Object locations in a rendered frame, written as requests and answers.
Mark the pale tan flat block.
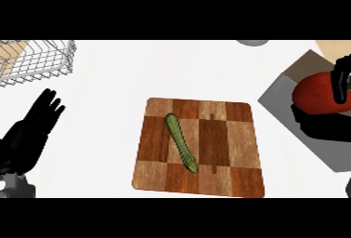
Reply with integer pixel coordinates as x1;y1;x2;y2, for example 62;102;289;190
0;40;31;76

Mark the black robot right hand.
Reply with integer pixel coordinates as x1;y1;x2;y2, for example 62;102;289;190
289;53;351;144

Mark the green cucumber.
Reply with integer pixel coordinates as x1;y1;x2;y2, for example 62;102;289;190
164;112;201;175

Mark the checkered wooden cutting board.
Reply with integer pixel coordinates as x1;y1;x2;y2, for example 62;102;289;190
130;97;267;199

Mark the grey round object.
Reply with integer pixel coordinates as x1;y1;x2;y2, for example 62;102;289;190
234;39;270;47

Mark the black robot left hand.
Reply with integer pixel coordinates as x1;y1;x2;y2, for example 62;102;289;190
0;87;68;175

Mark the silver wire basket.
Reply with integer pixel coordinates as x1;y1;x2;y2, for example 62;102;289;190
0;39;78;88

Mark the pale round wooden board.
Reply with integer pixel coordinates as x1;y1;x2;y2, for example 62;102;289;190
314;39;351;65

